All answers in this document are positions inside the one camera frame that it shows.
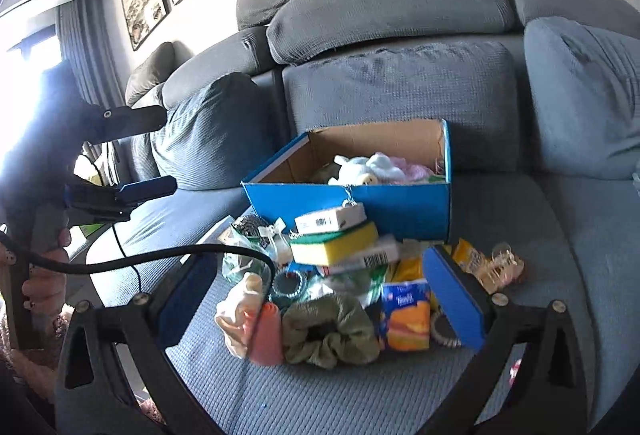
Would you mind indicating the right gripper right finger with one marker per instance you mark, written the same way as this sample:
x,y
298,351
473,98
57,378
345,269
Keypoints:
x,y
548,394

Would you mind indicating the blue cardboard box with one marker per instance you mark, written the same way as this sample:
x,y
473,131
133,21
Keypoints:
x,y
281,187

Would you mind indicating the white barcode box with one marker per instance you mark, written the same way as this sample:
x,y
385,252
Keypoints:
x,y
384,252

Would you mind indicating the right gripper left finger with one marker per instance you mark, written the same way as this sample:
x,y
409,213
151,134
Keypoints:
x,y
92,393

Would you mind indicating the blue throw pillow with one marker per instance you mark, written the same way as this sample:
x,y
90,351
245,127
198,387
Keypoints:
x,y
215,138

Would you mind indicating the grey window curtain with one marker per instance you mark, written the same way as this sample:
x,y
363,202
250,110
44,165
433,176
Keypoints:
x,y
82,33

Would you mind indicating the white plush toy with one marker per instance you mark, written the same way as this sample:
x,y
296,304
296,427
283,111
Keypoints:
x,y
362,171

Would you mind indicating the yellow snack packet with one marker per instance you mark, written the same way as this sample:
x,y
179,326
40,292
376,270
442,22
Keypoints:
x,y
469,259

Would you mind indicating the red floral scrunchie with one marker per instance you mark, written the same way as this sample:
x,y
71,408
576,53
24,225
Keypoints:
x,y
513,372

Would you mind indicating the white tissue pack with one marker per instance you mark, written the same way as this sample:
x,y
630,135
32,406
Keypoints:
x,y
331,220

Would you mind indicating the pink bottle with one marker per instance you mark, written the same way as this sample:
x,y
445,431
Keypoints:
x,y
264,336

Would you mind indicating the clear pink hair claw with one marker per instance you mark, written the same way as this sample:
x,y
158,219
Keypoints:
x,y
502,269

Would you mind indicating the person's left hand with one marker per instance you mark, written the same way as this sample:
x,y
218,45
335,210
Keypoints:
x,y
44,291

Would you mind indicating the orange blue tissue pack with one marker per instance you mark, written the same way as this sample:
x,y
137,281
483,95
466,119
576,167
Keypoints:
x,y
406,315

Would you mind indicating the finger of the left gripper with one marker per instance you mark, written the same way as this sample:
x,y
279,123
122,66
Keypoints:
x,y
89,203
125,122

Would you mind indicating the yellow green sponge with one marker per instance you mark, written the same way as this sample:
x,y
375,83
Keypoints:
x,y
327,249

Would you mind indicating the green scrunchie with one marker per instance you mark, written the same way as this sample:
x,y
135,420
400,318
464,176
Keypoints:
x,y
329,331

